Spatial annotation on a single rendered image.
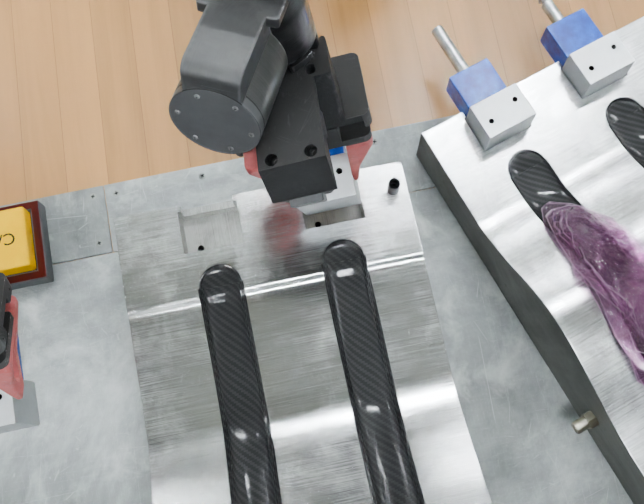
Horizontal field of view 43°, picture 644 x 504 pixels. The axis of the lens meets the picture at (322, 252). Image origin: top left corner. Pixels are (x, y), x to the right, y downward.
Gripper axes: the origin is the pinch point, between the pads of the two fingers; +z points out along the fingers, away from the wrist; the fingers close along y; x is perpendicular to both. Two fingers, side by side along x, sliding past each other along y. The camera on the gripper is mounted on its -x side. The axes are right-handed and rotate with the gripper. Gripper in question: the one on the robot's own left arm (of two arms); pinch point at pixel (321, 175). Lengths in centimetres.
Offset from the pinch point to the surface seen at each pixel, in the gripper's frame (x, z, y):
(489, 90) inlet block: 11.0, 6.5, 16.1
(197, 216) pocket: 3.1, 5.3, -12.4
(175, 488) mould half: -19.9, 10.0, -16.7
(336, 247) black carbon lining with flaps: -2.4, 7.0, -0.5
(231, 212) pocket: 3.4, 6.2, -9.5
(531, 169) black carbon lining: 4.5, 11.4, 18.3
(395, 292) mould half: -6.7, 9.3, 3.6
